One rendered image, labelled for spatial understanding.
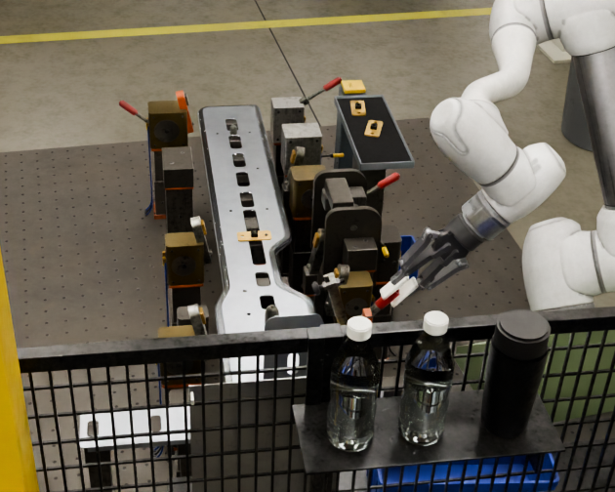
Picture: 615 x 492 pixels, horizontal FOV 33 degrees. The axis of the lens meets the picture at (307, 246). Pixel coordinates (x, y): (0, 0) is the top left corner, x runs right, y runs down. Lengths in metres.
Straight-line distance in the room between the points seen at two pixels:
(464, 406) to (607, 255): 1.11
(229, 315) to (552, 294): 0.79
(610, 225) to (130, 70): 3.65
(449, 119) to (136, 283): 1.28
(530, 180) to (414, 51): 4.08
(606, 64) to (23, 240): 1.70
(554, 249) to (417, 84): 3.19
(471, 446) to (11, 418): 0.61
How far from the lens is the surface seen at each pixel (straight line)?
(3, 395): 1.30
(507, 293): 2.96
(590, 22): 2.42
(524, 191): 2.00
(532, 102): 5.60
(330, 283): 2.06
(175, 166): 2.79
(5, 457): 1.37
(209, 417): 1.52
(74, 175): 3.42
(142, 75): 5.65
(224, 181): 2.78
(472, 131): 1.91
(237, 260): 2.48
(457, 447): 1.45
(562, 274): 2.55
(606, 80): 2.46
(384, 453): 1.42
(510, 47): 2.35
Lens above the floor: 2.45
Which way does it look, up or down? 35 degrees down
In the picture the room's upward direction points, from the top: 3 degrees clockwise
